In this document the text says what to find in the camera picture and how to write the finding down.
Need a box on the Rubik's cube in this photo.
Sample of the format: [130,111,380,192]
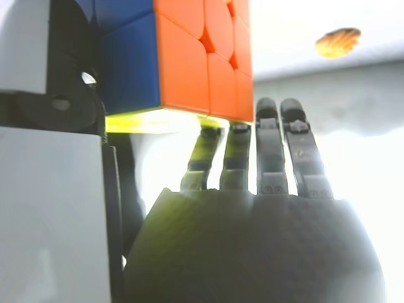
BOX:
[74,0,255,135]

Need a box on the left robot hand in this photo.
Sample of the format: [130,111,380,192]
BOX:
[0,0,388,303]

